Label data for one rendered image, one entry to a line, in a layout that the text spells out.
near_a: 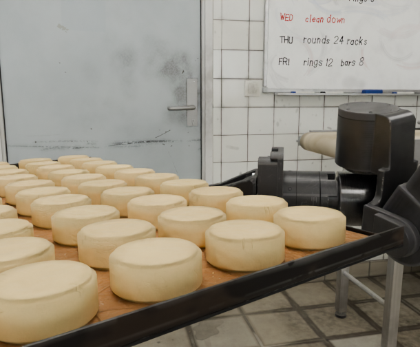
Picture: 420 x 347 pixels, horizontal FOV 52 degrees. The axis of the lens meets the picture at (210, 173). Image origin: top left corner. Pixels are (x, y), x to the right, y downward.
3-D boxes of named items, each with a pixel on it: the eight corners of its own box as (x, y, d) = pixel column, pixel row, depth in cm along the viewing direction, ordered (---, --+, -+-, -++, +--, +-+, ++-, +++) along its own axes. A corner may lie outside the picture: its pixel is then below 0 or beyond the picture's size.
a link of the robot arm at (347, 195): (397, 237, 43) (385, 212, 49) (405, 173, 41) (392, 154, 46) (326, 234, 44) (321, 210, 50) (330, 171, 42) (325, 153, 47)
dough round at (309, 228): (359, 247, 29) (361, 218, 29) (290, 255, 28) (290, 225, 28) (323, 228, 34) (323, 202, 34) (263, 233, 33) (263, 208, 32)
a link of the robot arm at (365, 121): (408, 266, 36) (466, 236, 41) (427, 133, 32) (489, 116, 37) (307, 215, 46) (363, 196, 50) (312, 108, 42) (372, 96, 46)
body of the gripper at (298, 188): (267, 146, 49) (334, 146, 48) (266, 231, 51) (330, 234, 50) (264, 153, 43) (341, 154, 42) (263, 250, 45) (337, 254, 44)
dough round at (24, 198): (71, 214, 40) (69, 193, 40) (13, 219, 39) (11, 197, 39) (71, 203, 45) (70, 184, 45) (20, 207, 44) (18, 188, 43)
